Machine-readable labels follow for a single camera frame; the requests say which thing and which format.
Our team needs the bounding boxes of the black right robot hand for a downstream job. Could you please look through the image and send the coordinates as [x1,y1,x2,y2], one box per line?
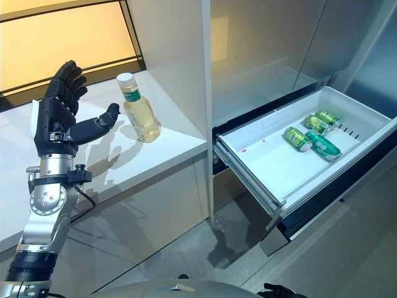
[256,282,300,298]

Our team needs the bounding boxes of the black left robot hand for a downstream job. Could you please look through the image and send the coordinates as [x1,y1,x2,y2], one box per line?
[33,60,121,158]

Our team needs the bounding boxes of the yellow tea bottle white cap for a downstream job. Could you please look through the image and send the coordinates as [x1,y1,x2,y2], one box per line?
[116,73,161,143]

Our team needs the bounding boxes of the tall white cabinet panel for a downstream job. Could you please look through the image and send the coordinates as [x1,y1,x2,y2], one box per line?
[128,0,215,222]

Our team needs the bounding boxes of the brushed steel side column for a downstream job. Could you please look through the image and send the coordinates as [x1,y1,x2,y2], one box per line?
[333,0,397,120]

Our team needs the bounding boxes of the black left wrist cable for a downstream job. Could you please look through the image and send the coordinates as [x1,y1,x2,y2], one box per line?
[73,185,97,224]

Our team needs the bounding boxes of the grey robot torso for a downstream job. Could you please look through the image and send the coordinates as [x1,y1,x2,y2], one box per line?
[89,274,261,298]

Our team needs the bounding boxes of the white fridge drawer steel front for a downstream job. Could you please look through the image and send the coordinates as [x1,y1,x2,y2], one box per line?
[213,86,397,257]

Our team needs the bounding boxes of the dark green drink can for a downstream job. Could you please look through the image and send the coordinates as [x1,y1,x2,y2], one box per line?
[305,129,341,162]

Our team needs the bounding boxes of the steel bottom fridge drawer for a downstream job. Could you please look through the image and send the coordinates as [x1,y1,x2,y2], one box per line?
[213,169,249,215]

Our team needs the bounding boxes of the yellow lit window black frame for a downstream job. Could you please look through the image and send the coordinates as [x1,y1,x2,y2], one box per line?
[0,0,146,109]

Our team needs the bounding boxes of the white counter cabinet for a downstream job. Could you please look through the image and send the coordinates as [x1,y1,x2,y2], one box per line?
[0,71,215,298]

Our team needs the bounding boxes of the white pull-out drawer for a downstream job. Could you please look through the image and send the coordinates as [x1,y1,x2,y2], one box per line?
[210,0,397,215]

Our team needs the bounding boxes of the light green drink can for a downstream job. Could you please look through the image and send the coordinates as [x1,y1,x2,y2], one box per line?
[303,114,333,137]
[284,126,313,153]
[314,109,342,127]

